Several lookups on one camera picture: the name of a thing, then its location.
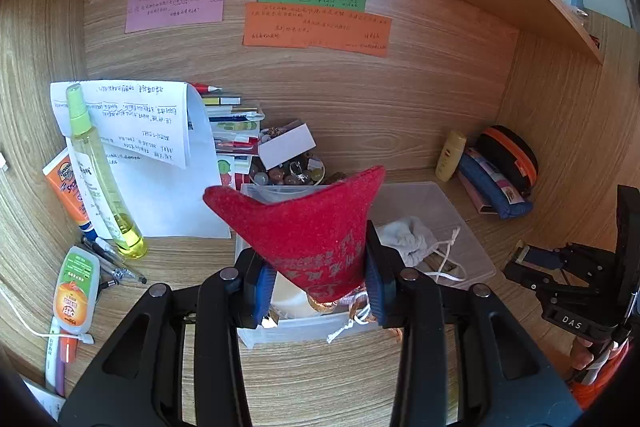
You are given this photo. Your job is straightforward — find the white handwritten paper sheets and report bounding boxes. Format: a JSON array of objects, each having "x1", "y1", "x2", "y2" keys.
[{"x1": 49, "y1": 79, "x2": 233, "y2": 240}]

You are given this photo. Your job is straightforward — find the clear plastic storage box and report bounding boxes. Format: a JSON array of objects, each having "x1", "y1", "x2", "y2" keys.
[{"x1": 235, "y1": 181, "x2": 497, "y2": 349}]

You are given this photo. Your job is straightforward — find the white cloth pouch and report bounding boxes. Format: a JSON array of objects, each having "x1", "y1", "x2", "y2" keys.
[{"x1": 375, "y1": 216, "x2": 468, "y2": 283}]

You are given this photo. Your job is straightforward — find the white printed paper sheet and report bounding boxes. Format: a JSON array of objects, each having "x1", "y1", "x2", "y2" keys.
[{"x1": 22, "y1": 379, "x2": 67, "y2": 424}]

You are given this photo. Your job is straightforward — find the stack of stationery packs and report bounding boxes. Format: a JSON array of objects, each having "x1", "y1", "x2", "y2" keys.
[{"x1": 200, "y1": 92, "x2": 263, "y2": 152}]

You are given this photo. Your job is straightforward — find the yellow-green spray bottle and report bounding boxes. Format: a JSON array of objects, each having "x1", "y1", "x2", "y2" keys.
[{"x1": 66, "y1": 83, "x2": 149, "y2": 262}]

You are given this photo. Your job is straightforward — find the orange sunscreen tube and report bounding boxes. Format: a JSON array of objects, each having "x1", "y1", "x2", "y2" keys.
[{"x1": 41, "y1": 146, "x2": 96, "y2": 235}]

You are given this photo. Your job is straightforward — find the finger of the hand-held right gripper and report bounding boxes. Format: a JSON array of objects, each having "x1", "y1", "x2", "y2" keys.
[{"x1": 503, "y1": 243, "x2": 567, "y2": 292}]

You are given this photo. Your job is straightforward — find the green orange label sanitizer bottle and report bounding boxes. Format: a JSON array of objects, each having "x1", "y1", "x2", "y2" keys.
[{"x1": 52, "y1": 245, "x2": 102, "y2": 335}]

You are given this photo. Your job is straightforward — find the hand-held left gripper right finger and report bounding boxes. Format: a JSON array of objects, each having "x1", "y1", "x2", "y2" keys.
[{"x1": 364, "y1": 219, "x2": 585, "y2": 427}]

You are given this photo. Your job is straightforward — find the small yellow bottle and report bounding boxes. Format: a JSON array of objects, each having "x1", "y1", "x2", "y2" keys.
[{"x1": 435, "y1": 130, "x2": 467, "y2": 182}]

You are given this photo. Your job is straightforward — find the white green-print pen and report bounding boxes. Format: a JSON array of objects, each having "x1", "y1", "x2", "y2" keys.
[{"x1": 44, "y1": 317, "x2": 64, "y2": 392}]

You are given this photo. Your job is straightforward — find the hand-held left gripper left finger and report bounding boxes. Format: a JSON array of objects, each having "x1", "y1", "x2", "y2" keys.
[{"x1": 59, "y1": 248, "x2": 277, "y2": 427}]

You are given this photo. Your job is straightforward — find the white small box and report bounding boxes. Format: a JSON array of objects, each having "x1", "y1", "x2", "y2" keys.
[{"x1": 257, "y1": 124, "x2": 316, "y2": 170}]

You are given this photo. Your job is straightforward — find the blue pencil case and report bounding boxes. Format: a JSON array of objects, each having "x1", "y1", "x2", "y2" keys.
[{"x1": 457, "y1": 148, "x2": 533, "y2": 220}]

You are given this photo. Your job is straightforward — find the person's right hand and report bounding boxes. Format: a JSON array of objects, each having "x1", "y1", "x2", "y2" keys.
[{"x1": 569, "y1": 336, "x2": 610, "y2": 382}]

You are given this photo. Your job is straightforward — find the wooden desk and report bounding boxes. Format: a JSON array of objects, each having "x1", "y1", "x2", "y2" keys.
[{"x1": 0, "y1": 169, "x2": 640, "y2": 427}]

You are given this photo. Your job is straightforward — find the black case with orange zip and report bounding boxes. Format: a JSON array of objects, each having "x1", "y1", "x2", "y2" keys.
[{"x1": 474, "y1": 125, "x2": 540, "y2": 198}]

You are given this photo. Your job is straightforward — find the orange paper note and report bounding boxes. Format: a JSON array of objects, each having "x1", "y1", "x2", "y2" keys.
[{"x1": 243, "y1": 2, "x2": 393, "y2": 59}]

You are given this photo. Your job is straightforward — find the white bowl of beads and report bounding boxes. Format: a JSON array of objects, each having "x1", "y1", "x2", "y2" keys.
[{"x1": 249, "y1": 127, "x2": 327, "y2": 186}]

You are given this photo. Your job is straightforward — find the red drawstring pouch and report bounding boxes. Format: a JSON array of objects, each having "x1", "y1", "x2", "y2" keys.
[{"x1": 202, "y1": 165, "x2": 388, "y2": 344}]

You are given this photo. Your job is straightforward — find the long white cable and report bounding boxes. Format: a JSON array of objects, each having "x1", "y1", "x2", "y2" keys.
[{"x1": 0, "y1": 151, "x2": 55, "y2": 339}]

